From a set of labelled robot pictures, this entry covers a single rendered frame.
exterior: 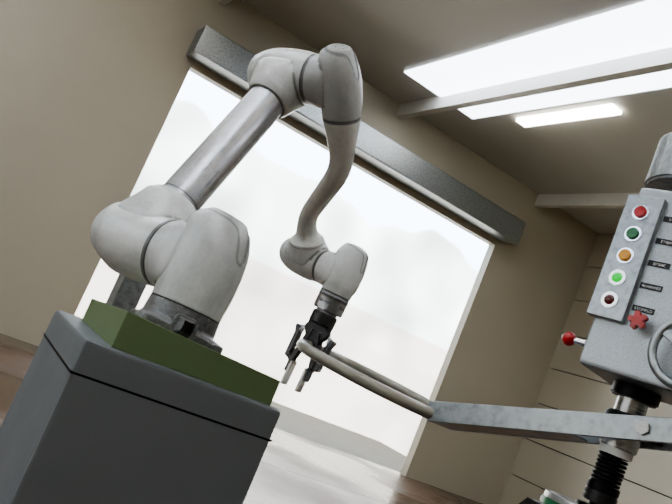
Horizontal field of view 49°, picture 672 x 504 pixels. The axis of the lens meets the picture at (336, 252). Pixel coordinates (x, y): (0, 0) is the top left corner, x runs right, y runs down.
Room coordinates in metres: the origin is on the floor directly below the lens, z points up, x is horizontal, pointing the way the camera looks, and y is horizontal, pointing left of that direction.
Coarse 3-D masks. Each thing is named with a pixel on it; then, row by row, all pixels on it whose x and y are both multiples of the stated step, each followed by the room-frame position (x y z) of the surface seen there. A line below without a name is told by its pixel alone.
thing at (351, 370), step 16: (304, 352) 1.89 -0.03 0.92; (320, 352) 1.84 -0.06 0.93; (336, 352) 2.19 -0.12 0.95; (336, 368) 1.79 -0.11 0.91; (352, 368) 1.79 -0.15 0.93; (368, 368) 2.22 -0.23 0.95; (368, 384) 1.76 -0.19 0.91; (384, 384) 2.21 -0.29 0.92; (400, 384) 2.21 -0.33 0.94; (400, 400) 1.76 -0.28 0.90; (416, 400) 1.78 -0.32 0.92
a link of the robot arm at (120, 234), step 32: (256, 64) 1.82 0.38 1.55; (288, 64) 1.76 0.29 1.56; (256, 96) 1.75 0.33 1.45; (288, 96) 1.77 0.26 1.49; (224, 128) 1.71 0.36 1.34; (256, 128) 1.74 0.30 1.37; (192, 160) 1.67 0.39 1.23; (224, 160) 1.69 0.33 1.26; (160, 192) 1.60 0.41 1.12; (192, 192) 1.65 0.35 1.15; (96, 224) 1.61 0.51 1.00; (128, 224) 1.56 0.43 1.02; (160, 224) 1.54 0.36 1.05; (128, 256) 1.55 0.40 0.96
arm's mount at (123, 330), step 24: (96, 312) 1.49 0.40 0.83; (120, 312) 1.33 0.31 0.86; (120, 336) 1.29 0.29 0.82; (144, 336) 1.31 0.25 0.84; (168, 336) 1.33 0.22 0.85; (168, 360) 1.33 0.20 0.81; (192, 360) 1.35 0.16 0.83; (216, 360) 1.37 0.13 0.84; (216, 384) 1.38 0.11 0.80; (240, 384) 1.40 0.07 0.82; (264, 384) 1.42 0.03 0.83
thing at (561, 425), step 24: (432, 408) 1.80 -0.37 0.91; (456, 408) 1.76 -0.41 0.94; (480, 408) 1.72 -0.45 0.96; (504, 408) 1.68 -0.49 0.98; (528, 408) 1.64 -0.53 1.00; (480, 432) 1.82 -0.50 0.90; (504, 432) 1.75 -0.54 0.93; (528, 432) 1.67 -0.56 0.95; (552, 432) 1.59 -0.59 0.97; (576, 432) 1.56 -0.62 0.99; (600, 432) 1.53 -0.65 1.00; (624, 432) 1.49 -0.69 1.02; (648, 432) 1.46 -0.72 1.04
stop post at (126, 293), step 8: (120, 280) 2.45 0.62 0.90; (128, 280) 2.43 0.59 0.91; (120, 288) 2.42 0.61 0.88; (128, 288) 2.44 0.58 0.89; (136, 288) 2.45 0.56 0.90; (144, 288) 2.46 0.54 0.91; (112, 296) 2.45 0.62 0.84; (120, 296) 2.43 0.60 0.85; (128, 296) 2.44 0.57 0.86; (136, 296) 2.45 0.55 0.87; (112, 304) 2.42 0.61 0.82; (120, 304) 2.43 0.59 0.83; (128, 304) 2.45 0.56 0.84; (136, 304) 2.46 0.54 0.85
